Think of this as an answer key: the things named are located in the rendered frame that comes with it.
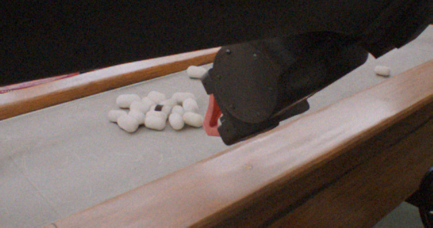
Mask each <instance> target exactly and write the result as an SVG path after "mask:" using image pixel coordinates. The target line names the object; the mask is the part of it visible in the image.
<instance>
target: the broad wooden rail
mask: <svg viewBox="0 0 433 228"><path fill-rule="evenodd" d="M432 166H433V59H431V60H428V61H427V62H424V63H422V64H419V65H417V66H414V67H412V68H410V69H408V70H406V71H404V72H403V73H400V74H398V75H396V76H393V77H391V78H389V79H386V80H384V81H381V82H379V83H376V84H374V85H372V86H370V87H368V88H365V89H364V90H362V91H360V92H358V93H354V94H352V95H349V96H348V97H345V98H343V99H340V100H338V101H336V102H334V103H332V104H330V105H328V106H325V107H323V108H319V109H318V110H315V111H314V112H311V113H309V114H307V115H304V116H302V117H300V118H297V119H294V120H293V121H292V122H289V123H286V124H283V125H281V126H279V127H276V128H274V129H272V131H269V132H266V133H263V134H261V135H257V136H255V137H253V138H251V139H250V140H247V141H245V142H242V143H239V144H237V145H235V146H232V147H231V148H229V149H226V150H224V151H222V152H219V153H216V154H214V155H211V156H209V157H208V158H205V159H203V160H200V161H198V162H195V163H193V164H190V165H188V166H185V167H183V168H182V169H179V170H177V171H175V172H172V173H169V174H167V175H165V176H162V177H159V178H157V179H154V180H153V181H151V182H149V183H146V184H144V185H142V186H139V187H136V188H134V189H132V190H130V191H126V192H124V193H122V194H120V195H117V196H115V197H113V198H110V199H107V200H105V201H103V202H100V203H98V204H96V205H93V206H90V207H88V208H86V209H83V210H81V211H78V212H76V213H74V214H71V215H70V216H67V217H65V218H62V219H60V220H58V221H56V222H53V223H51V224H48V225H46V226H44V227H42V228H372V227H373V226H374V225H375V224H377V223H378V222H379V221H381V220H382V219H383V218H384V217H385V216H386V215H388V214H389V213H390V212H392V211H393V210H394V209H395V208H396V207H398V205H399V204H401V203H402V202H403V201H405V200H406V199H407V198H408V197H409V196H411V195H412V193H413V192H415V191H416V190H417V189H418V188H419V184H420V181H421V178H422V177H423V176H424V175H425V174H426V173H427V172H428V171H429V169H431V167H432Z"/></svg>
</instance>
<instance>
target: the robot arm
mask: <svg viewBox="0 0 433 228"><path fill-rule="evenodd" d="M432 22H433V0H0V87H8V86H11V85H17V84H19V83H26V82H30V81H37V80H42V79H46V78H54V77H58V76H62V75H66V74H74V73H79V72H86V71H90V70H98V68H106V67H110V66H118V65H123V64H130V63H135V62H138V61H143V60H151V59H156V58H163V57H168V56H172V55H177V54H181V53H189V52H193V51H201V50H206V49H214V48H218V47H220V49H219V50H218V51H217V53H216V56H215V58H214V62H213V68H210V69H208V70H207V71H206V72H205V73H204V75H202V76H201V77H200V80H201V83H202V86H204V88H205V90H206V93H207V95H209V102H208V108H207V112H206V115H205V118H204V123H202V126H204V129H205V131H206V134H207V135H208V136H216V137H221V139H222V140H223V143H224V144H225V145H233V144H236V143H239V142H241V141H246V140H249V139H250V138H253V137H255V136H257V135H260V134H263V133H266V132H269V131H272V129H274V128H275V127H278V126H279V123H280V122H282V121H284V120H285V119H289V118H291V117H294V116H297V115H301V114H303V113H305V112H306V111H307V110H308V109H309V103H308V101H307V99H308V98H310V97H312V96H313V95H314V94H316V93H318V92H319V91H320V90H322V89H324V88H326V87H328V86H330V85H331V84H333V83H334V82H336V81H338V80H339V79H340V78H342V77H343V76H346V75H347V74H349V73H350V72H352V71H353V70H355V69H357V68H359V67H361V66H362V65H363V64H364V63H365V62H366V61H367V59H368V57H369V53H370V54H371V55H372V56H373V57H374V58H375V59H378V58H380V57H381V56H383V55H385V54H386V53H388V52H390V51H392V50H393V49H395V48H397V49H400V48H401V47H403V46H405V45H407V44H408V43H410V42H412V41H414V40H416V38H418V36H419V35H420V34H421V33H422V32H423V31H425V29H426V28H427V27H428V26H429V25H430V24H431V23H432ZM222 114H223V115H222ZM220 115H222V116H220ZM218 119H219V120H220V123H221V124H218Z"/></svg>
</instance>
